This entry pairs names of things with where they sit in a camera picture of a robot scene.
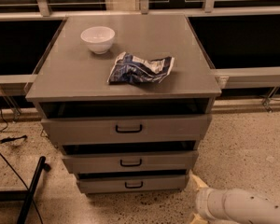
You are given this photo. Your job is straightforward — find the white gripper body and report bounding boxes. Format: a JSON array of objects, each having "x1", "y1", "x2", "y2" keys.
[{"x1": 195, "y1": 188, "x2": 227, "y2": 220}]

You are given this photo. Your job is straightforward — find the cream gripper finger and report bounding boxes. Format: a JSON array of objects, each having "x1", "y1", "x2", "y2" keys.
[
  {"x1": 190, "y1": 213, "x2": 208, "y2": 224},
  {"x1": 191, "y1": 175, "x2": 208, "y2": 190}
]

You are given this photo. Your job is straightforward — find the grey bottom drawer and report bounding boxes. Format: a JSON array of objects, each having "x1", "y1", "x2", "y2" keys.
[{"x1": 77, "y1": 175, "x2": 189, "y2": 193}]

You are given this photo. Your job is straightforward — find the grey drawer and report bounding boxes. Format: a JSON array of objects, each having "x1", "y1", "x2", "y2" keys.
[
  {"x1": 63, "y1": 151, "x2": 198, "y2": 174},
  {"x1": 77, "y1": 175, "x2": 189, "y2": 193},
  {"x1": 41, "y1": 114, "x2": 212, "y2": 145}
]

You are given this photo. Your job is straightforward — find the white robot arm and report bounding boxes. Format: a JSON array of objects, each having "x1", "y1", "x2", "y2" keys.
[{"x1": 190, "y1": 174, "x2": 280, "y2": 224}]

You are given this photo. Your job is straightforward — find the grey middle drawer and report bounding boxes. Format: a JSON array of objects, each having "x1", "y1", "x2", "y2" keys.
[{"x1": 63, "y1": 151, "x2": 198, "y2": 174}]

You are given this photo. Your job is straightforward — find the grey drawer cabinet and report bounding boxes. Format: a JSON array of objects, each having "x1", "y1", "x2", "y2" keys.
[{"x1": 26, "y1": 15, "x2": 220, "y2": 182}]

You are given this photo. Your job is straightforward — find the grey top drawer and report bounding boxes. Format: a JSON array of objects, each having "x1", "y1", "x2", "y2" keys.
[{"x1": 41, "y1": 114, "x2": 212, "y2": 145}]

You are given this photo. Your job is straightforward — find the crumpled blue white bag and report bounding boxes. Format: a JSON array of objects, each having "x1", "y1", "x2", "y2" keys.
[{"x1": 107, "y1": 52, "x2": 175, "y2": 84}]

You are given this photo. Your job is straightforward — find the black metal pole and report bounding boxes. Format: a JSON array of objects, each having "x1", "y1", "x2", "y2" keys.
[{"x1": 17, "y1": 156, "x2": 49, "y2": 224}]

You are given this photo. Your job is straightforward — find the white ceramic bowl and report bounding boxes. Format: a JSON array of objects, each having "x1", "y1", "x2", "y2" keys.
[{"x1": 80, "y1": 26, "x2": 115, "y2": 54}]

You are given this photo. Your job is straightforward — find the metal rail bracket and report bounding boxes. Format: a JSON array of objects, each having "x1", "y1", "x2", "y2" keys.
[{"x1": 262, "y1": 87, "x2": 279, "y2": 113}]

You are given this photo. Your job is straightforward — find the black floor cable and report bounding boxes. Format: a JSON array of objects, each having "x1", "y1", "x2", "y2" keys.
[{"x1": 0, "y1": 105, "x2": 45, "y2": 224}]

